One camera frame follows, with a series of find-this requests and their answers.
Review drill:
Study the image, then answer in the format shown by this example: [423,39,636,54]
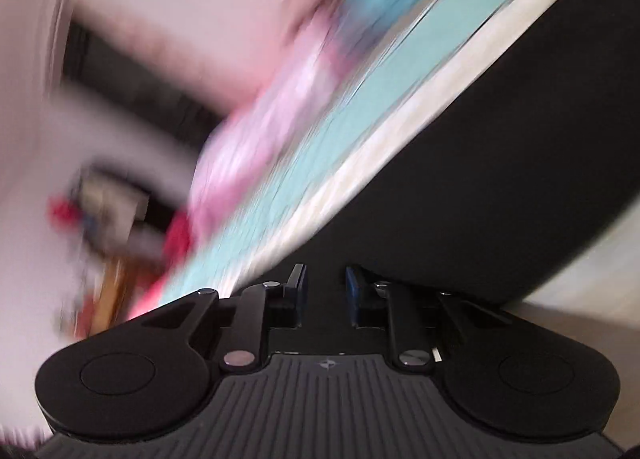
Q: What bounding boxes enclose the black pants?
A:
[260,0,640,355]

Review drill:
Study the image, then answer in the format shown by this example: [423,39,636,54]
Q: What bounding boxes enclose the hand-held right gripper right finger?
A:
[346,264,511,374]

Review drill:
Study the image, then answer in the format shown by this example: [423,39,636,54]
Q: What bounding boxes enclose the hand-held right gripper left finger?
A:
[131,263,307,374]

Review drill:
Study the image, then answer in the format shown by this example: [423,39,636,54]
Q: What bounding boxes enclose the tan box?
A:
[75,166,151,250]

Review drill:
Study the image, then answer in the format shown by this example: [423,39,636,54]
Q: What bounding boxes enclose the dark furniture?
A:
[62,21,228,134]

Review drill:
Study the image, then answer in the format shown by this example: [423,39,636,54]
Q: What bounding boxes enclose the pink printed blanket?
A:
[130,4,361,320]

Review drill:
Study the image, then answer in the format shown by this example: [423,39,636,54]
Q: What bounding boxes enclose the teal bed sheet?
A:
[160,0,581,305]

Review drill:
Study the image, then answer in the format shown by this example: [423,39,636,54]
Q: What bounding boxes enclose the small red object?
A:
[46,194,83,235]

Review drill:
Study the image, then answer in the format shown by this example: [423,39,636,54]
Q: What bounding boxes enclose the teal and cream bedsheet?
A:
[220,0,626,300]

